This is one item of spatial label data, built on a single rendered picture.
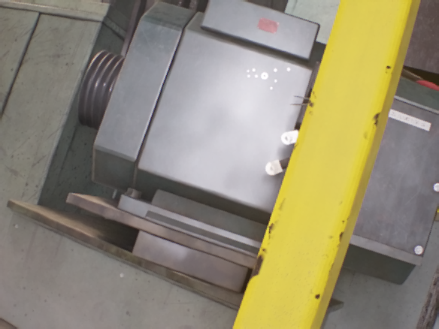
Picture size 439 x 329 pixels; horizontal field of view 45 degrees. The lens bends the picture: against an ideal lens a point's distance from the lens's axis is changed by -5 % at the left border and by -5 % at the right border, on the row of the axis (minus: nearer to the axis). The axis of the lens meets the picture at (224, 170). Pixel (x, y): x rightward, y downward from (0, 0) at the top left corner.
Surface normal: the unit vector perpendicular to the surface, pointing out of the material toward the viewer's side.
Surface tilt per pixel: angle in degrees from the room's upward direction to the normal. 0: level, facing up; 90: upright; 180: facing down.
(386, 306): 90
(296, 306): 90
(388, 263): 135
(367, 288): 90
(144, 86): 90
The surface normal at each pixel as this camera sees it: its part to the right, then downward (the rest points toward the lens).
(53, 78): -0.35, -0.18
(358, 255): -0.26, 0.61
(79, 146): 0.88, 0.27
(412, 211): -0.04, -0.08
